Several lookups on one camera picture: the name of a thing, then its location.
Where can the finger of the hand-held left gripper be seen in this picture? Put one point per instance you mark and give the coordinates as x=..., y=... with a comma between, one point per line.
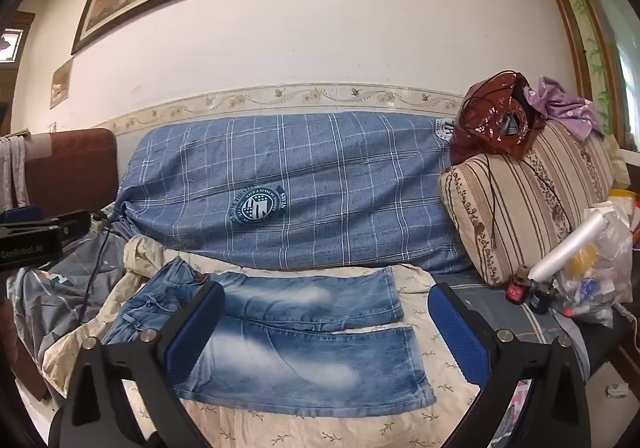
x=22, y=215
x=60, y=225

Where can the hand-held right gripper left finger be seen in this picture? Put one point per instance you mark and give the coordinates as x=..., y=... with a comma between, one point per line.
x=195, y=328

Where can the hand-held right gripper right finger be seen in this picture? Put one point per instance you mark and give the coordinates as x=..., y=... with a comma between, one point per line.
x=457, y=333

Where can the blue denim pants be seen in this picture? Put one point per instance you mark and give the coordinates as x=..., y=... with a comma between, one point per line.
x=310, y=348

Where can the cream leaf print blanket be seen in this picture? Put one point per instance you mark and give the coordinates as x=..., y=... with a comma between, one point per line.
x=440, y=363

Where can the white power strip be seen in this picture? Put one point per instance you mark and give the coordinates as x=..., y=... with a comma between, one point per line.
x=102, y=219

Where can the grey hanging cloth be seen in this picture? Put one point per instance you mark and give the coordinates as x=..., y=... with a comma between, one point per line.
x=15, y=167

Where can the brown wooden headboard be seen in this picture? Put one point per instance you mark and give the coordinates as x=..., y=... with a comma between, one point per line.
x=70, y=167

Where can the dark bottle with red label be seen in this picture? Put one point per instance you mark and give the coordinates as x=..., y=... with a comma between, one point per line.
x=517, y=290

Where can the dark bottle with blue label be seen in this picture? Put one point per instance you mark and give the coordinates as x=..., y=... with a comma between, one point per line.
x=542, y=300

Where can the roll of clear plastic bags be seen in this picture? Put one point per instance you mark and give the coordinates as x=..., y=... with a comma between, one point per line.
x=565, y=248

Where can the clear plastic bag of items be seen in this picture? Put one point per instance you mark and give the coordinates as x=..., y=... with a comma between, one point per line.
x=600, y=278

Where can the striped floral cushion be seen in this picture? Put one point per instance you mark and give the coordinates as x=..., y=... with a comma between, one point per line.
x=530, y=198

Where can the small box on floor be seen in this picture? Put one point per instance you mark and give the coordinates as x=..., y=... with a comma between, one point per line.
x=617, y=390

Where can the wooden door window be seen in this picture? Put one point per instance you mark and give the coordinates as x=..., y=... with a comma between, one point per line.
x=12, y=40

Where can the blue plaid sofa cover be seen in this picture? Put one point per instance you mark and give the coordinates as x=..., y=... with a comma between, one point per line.
x=325, y=167

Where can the red-brown plastic bag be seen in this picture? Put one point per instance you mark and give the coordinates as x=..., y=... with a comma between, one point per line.
x=485, y=122

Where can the yellow box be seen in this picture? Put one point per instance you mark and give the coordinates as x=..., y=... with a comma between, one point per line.
x=622, y=198

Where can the purple cloth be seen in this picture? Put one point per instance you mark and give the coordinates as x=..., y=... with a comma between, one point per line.
x=565, y=105

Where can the bamboo print curtain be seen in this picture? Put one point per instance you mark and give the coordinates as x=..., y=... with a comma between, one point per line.
x=592, y=47

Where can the small wall picture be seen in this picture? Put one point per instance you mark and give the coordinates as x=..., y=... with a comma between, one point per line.
x=61, y=83

